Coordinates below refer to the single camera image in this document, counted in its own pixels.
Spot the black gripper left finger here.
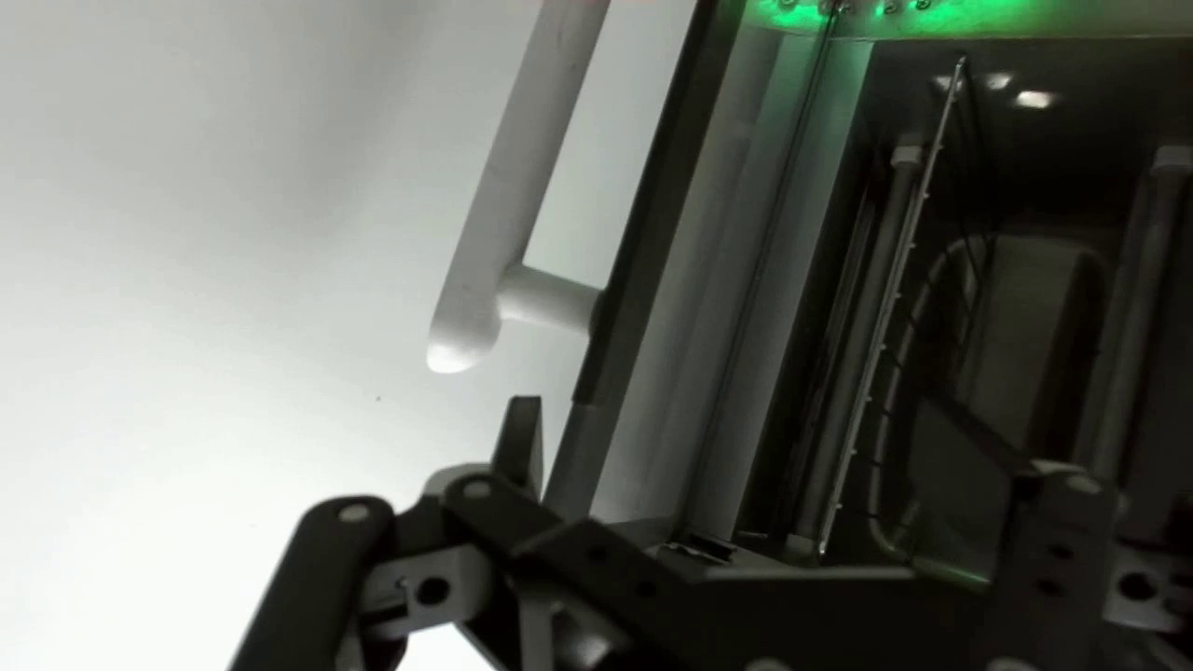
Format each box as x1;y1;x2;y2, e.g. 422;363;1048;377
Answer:
494;395;544;495

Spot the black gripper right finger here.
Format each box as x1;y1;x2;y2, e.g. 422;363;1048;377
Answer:
911;395;1042;580

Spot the white oven door with handle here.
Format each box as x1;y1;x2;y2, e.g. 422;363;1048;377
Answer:
425;0;868;539

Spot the oven interior with rack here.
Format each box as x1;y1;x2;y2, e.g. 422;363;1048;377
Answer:
734;33;1191;580

